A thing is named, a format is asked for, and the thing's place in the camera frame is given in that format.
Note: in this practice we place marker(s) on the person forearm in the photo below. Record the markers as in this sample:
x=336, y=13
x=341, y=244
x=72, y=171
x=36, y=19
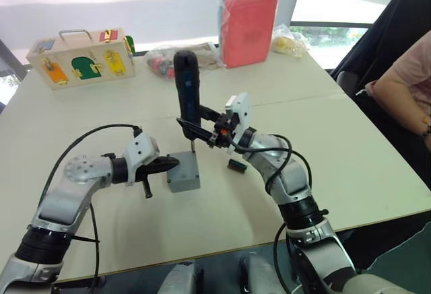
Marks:
x=397, y=104

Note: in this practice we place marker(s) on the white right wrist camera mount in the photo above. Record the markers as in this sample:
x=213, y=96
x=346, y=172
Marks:
x=242, y=105

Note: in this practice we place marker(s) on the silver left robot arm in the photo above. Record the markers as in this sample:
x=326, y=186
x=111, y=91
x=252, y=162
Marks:
x=57, y=200

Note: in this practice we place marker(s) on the grey metal box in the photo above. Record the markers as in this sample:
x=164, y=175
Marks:
x=184, y=181

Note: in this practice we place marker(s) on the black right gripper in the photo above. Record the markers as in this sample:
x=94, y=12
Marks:
x=223, y=132

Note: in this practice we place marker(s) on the green terminal block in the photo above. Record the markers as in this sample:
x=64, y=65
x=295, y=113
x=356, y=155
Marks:
x=237, y=166

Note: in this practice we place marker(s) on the black office chair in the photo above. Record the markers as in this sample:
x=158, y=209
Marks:
x=387, y=21

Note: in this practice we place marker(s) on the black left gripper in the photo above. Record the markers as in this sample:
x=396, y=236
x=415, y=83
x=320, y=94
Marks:
x=146, y=171

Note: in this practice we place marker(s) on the wooden lock puzzle box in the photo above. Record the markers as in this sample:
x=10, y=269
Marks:
x=84, y=55

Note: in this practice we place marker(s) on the red zip pouch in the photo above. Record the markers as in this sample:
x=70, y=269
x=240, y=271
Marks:
x=249, y=28

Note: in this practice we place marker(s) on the person in pink shirt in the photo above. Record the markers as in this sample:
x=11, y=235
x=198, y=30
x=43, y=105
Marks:
x=421, y=62

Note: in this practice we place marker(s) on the plastic bag with yellow items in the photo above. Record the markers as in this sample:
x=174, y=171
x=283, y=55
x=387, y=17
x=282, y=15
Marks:
x=289, y=43

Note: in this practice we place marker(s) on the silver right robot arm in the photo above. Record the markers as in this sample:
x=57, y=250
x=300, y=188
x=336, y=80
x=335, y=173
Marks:
x=293, y=176

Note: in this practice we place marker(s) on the black blue electric screwdriver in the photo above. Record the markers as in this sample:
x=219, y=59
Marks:
x=187, y=82

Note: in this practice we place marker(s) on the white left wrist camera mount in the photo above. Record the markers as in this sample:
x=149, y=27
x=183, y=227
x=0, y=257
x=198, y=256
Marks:
x=139, y=147

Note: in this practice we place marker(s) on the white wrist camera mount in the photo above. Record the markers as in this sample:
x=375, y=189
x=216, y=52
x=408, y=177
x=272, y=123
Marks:
x=242, y=105
x=139, y=147

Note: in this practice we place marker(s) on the grey metal box lid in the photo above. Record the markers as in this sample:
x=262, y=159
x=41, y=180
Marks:
x=182, y=163

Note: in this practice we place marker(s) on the dark grey rounded shape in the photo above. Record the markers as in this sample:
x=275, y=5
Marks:
x=180, y=278

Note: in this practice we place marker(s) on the plastic bag with red items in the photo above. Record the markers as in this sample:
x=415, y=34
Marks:
x=161, y=62

